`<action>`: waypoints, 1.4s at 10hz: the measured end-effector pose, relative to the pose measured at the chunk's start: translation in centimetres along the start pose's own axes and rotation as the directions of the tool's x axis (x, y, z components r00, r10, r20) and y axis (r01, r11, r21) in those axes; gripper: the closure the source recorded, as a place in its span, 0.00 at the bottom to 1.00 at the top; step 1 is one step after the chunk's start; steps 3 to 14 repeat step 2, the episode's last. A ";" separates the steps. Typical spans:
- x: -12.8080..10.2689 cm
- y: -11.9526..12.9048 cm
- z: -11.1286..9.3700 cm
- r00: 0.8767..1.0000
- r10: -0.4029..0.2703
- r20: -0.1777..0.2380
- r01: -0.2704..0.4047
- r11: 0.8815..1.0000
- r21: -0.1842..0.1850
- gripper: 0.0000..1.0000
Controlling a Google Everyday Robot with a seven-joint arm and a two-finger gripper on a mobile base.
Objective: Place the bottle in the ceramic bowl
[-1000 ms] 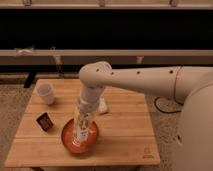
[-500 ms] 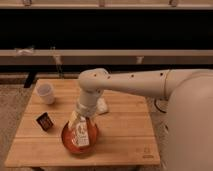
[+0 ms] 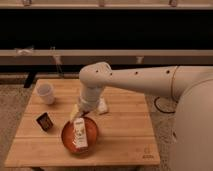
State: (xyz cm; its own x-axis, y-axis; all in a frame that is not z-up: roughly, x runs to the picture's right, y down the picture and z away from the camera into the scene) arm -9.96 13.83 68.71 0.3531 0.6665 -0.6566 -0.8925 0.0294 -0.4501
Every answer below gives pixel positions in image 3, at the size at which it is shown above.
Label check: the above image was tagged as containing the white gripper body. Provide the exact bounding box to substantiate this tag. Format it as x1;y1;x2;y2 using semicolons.
78;87;102;113

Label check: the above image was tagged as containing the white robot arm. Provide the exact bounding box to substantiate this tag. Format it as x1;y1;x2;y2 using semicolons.
79;62;213;171

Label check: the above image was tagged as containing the orange ceramic bowl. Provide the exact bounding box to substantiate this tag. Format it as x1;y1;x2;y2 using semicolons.
61;117;99;155

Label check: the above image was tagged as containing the white wrapped packet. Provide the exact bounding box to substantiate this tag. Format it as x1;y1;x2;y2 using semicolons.
97;98;108;115

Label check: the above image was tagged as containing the white paper cup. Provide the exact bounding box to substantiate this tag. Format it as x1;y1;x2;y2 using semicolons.
36;83;55;105

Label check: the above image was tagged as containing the wooden table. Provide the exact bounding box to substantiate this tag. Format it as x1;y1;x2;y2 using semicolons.
5;79;160;167

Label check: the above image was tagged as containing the black cable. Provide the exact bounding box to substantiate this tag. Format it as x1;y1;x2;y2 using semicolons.
153;95;177;115

